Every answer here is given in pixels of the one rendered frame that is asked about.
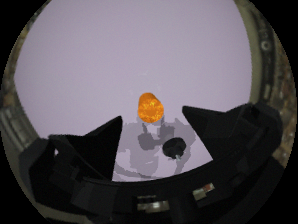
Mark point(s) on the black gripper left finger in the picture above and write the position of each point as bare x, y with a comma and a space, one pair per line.
97, 148

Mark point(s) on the orange tapered knob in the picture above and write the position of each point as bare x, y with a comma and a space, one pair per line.
149, 108

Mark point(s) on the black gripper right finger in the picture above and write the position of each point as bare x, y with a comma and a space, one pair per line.
214, 128

